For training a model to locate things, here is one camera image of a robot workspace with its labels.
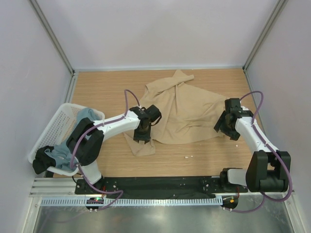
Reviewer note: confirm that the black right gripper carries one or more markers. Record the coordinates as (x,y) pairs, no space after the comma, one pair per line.
(220,124)

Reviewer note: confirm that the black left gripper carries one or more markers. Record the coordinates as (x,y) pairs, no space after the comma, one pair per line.
(146,137)

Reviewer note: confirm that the beige t shirt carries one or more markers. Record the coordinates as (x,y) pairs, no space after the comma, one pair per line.
(189,113)

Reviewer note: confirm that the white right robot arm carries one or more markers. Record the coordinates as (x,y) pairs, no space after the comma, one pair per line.
(268,167)

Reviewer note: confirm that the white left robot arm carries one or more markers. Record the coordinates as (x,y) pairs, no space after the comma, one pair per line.
(86,140)

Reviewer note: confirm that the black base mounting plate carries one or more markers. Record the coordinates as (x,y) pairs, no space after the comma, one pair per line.
(168,188)

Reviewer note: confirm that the blue grey t shirt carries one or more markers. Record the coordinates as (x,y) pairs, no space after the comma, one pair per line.
(61,153)

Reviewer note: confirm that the white plastic laundry basket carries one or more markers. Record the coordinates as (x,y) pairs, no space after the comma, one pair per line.
(57,130)

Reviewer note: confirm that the black t shirt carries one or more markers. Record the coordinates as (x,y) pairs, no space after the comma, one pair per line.
(42,160)

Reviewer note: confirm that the white slotted cable duct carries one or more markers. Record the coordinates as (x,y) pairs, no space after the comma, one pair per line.
(95,201)

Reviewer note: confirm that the aluminium frame rail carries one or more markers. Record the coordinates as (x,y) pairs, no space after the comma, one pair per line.
(62,187)

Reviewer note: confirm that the right aluminium corner post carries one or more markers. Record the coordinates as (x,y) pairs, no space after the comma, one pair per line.
(270,22)

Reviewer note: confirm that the aluminium corner post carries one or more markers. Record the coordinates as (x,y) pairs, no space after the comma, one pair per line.
(270,22)
(43,20)

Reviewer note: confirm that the left aluminium corner post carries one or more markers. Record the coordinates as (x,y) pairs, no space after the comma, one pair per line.
(43,20)

